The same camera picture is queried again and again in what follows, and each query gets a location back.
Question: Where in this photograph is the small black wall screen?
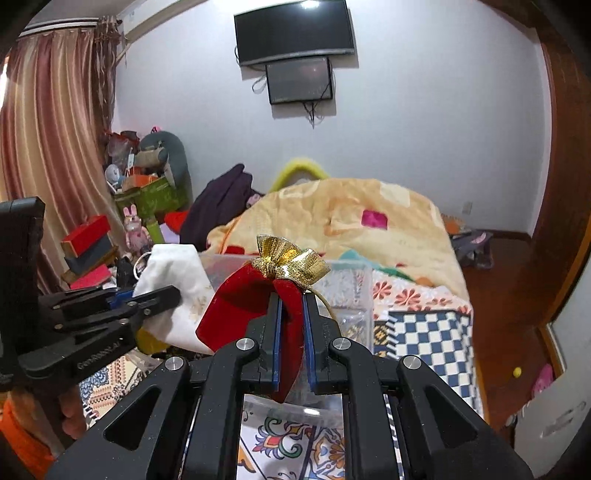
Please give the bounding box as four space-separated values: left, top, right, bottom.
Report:
265 56 334 106

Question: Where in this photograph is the dark purple clothing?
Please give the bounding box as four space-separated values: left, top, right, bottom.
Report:
179 164 265 254

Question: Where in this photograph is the red gift box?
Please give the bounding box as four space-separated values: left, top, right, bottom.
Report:
61 215 112 256

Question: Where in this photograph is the striped pink curtain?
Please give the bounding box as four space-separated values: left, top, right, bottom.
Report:
0 37 115 296

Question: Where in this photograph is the dark grey box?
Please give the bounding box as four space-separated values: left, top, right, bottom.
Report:
64 244 120 278

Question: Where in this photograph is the yellow-green plush cushion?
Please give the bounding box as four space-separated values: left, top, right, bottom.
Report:
270 157 331 193

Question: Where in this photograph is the person's left hand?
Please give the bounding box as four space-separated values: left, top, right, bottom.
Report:
59 385 89 443

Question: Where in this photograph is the cream patterned blanket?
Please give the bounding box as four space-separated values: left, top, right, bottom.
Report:
205 178 468 298

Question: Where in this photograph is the black wall television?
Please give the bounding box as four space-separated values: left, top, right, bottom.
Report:
234 0 356 66

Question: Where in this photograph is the white door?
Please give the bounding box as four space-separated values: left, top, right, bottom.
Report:
512 295 591 468

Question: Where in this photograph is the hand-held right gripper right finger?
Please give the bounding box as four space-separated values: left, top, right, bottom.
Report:
302 292 534 480

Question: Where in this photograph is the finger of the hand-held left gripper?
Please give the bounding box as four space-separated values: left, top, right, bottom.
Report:
46 285 182 344
39 285 137 319

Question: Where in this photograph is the black screen cable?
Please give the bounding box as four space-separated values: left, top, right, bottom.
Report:
302 100 325 129

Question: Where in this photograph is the white cloth pouch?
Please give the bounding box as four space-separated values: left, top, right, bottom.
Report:
133 244 218 355

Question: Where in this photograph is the red velvet pouch gold bow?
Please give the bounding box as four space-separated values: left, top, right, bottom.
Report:
196 234 331 402

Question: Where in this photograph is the colourful patterned bed sheet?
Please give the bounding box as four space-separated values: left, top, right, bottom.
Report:
78 270 486 480

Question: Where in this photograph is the pink rabbit toy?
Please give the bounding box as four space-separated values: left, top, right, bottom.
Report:
122 204 154 254

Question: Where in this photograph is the brown sheer curtain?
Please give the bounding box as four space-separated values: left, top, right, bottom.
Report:
92 16 129 137

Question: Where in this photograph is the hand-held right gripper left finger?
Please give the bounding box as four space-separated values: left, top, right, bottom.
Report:
46 292 283 480

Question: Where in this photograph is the grey plush toy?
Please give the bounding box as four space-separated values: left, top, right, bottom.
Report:
137 130 193 197

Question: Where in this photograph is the green cardboard box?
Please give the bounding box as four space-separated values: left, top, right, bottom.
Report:
113 178 186 223

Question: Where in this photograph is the clear plastic storage box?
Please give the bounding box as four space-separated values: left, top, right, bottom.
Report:
198 251 375 418

